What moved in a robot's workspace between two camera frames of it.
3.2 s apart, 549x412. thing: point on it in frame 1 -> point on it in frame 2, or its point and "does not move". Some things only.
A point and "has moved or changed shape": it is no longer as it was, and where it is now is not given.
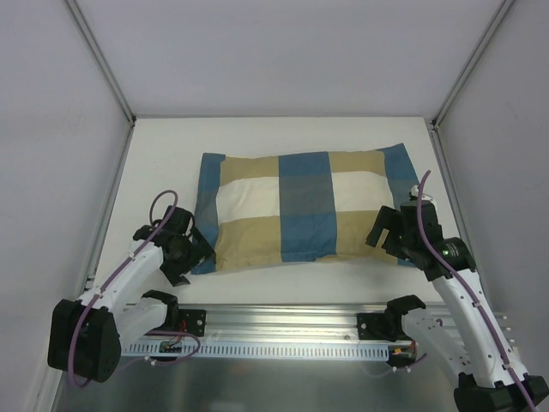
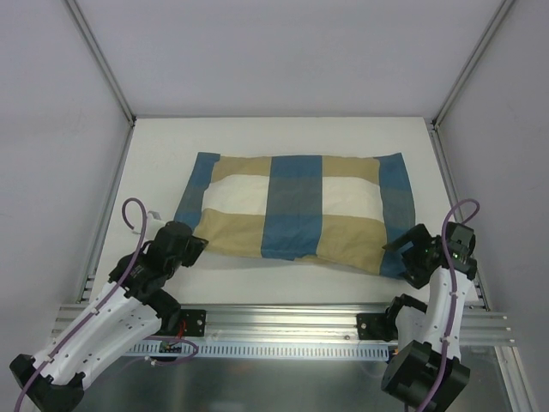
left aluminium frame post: (100, 58) does not move
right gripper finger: (386, 219) -> (419, 234)
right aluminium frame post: (472, 63) does not move
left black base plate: (188, 320) does not move
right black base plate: (384, 326) does not move
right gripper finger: (399, 251) -> (418, 280)
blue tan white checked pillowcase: (298, 207) has moved or changed shape
